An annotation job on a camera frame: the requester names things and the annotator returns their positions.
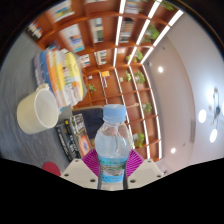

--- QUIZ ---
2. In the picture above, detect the stack of dark books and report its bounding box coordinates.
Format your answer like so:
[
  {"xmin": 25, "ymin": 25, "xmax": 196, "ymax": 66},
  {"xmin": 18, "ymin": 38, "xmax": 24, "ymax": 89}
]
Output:
[{"xmin": 54, "ymin": 113, "xmax": 96, "ymax": 163}]

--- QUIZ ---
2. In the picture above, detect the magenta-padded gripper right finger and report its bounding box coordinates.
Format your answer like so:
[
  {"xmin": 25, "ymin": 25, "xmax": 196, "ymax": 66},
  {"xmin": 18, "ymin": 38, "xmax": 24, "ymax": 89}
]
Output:
[{"xmin": 125, "ymin": 149, "xmax": 165, "ymax": 190}]

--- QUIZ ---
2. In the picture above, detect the cream ceramic mug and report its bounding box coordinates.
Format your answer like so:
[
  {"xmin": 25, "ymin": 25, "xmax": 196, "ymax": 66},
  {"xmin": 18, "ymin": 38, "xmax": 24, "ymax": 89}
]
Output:
[{"xmin": 16, "ymin": 83, "xmax": 61, "ymax": 135}]

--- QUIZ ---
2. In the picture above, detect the wooden shelf unit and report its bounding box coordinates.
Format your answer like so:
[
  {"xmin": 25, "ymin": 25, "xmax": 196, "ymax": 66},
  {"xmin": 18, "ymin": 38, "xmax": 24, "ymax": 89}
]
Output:
[{"xmin": 24, "ymin": 0, "xmax": 185, "ymax": 163}]

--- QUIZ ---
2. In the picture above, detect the clear blue-capped water bottle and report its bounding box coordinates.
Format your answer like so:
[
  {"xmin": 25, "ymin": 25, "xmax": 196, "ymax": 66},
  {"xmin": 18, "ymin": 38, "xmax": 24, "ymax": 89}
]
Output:
[{"xmin": 94, "ymin": 103, "xmax": 133, "ymax": 192}]

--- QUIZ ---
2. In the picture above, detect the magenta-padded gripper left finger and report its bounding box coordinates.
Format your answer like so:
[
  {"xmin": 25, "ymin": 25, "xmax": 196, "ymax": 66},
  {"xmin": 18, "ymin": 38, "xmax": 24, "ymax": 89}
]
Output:
[{"xmin": 61, "ymin": 148, "xmax": 103, "ymax": 191}]

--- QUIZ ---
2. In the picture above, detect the stack of colourful books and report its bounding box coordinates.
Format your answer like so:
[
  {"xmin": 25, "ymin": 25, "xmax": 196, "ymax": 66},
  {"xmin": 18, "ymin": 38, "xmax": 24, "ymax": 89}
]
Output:
[{"xmin": 33, "ymin": 49, "xmax": 85, "ymax": 109}]

